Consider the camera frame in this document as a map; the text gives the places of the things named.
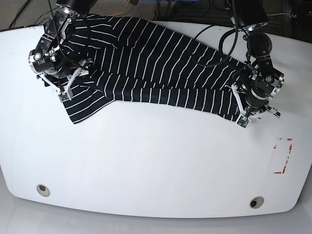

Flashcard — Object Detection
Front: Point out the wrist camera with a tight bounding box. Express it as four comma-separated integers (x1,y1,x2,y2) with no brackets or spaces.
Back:
236,115,251,129
58,89,73,103

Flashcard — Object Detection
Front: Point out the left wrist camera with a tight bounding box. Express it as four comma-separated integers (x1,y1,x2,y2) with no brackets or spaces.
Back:
236,115,251,129

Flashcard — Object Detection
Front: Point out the right table cable grommet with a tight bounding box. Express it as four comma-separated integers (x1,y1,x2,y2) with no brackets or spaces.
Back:
250,196,264,209

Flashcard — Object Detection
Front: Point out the white wall cable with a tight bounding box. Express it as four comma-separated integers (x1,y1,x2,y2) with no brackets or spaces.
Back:
268,10,291,17

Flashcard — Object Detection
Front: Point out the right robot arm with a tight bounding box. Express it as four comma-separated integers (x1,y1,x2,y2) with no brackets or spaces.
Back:
28,0,96,102

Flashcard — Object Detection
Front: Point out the black white striped t-shirt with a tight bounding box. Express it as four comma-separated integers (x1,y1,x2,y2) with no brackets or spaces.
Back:
61,14,252,124

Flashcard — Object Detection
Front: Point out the table cable grommet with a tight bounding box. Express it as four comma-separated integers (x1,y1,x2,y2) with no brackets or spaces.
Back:
37,184,51,197
250,196,264,209

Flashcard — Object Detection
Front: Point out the yellow floor cable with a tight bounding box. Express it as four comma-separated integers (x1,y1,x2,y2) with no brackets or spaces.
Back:
89,0,130,21

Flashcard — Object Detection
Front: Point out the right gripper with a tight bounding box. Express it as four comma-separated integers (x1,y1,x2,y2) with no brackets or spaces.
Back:
37,58,92,102

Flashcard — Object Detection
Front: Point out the left table cable grommet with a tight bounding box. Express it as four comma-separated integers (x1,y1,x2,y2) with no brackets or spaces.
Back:
37,184,51,197

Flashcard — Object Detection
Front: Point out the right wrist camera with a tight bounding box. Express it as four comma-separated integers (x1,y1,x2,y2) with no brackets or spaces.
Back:
58,89,73,103

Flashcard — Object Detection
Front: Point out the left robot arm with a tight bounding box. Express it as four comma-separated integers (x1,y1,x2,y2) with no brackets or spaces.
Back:
206,0,284,128

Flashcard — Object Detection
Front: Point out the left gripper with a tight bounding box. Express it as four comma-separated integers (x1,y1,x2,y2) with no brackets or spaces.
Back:
225,84,281,122

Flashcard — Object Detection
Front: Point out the red tape rectangle marking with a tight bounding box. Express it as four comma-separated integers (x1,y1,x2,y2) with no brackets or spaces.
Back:
272,138,293,175

